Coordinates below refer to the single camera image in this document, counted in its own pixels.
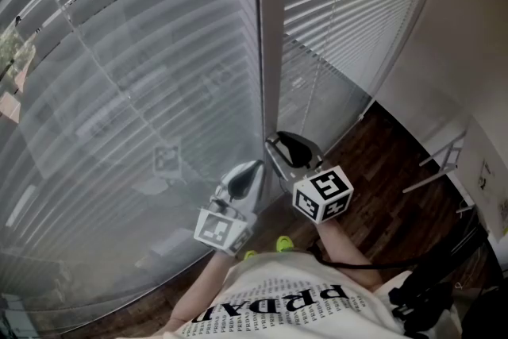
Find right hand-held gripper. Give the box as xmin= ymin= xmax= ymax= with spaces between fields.
xmin=264 ymin=131 xmax=355 ymax=225

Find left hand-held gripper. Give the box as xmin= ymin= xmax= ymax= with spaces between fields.
xmin=193 ymin=159 xmax=266 ymax=257

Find white window blinds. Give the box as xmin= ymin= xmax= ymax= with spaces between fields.
xmin=0 ymin=0 xmax=265 ymax=314
xmin=281 ymin=0 xmax=449 ymax=104

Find person's left forearm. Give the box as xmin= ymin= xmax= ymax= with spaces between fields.
xmin=162 ymin=249 xmax=235 ymax=333

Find person's right forearm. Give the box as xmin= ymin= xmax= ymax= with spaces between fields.
xmin=317 ymin=220 xmax=384 ymax=293

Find white printed t-shirt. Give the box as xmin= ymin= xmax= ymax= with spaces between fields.
xmin=162 ymin=252 xmax=461 ymax=339

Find white table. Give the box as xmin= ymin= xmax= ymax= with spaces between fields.
xmin=402 ymin=117 xmax=508 ymax=247

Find black equipment pouch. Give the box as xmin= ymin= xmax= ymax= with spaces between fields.
xmin=388 ymin=265 xmax=493 ymax=334

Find white paper label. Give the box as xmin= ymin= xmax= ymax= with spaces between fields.
xmin=478 ymin=158 xmax=495 ymax=191

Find thick black cable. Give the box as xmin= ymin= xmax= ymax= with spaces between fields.
xmin=307 ymin=240 xmax=418 ymax=271

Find grey glass partition post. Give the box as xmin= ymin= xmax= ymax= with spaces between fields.
xmin=253 ymin=0 xmax=289 ymax=137

